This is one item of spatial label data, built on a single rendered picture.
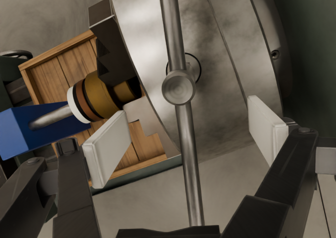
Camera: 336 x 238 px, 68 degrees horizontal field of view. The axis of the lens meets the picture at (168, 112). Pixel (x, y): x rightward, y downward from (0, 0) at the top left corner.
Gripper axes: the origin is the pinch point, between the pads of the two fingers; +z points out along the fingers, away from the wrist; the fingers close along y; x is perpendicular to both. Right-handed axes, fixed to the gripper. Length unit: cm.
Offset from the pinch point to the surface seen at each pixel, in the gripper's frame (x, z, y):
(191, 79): 4.0, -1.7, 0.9
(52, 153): -19, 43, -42
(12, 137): -5.6, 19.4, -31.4
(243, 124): -3.5, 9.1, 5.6
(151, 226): -107, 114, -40
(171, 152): -9.9, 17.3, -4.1
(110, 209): -95, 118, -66
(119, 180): -45, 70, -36
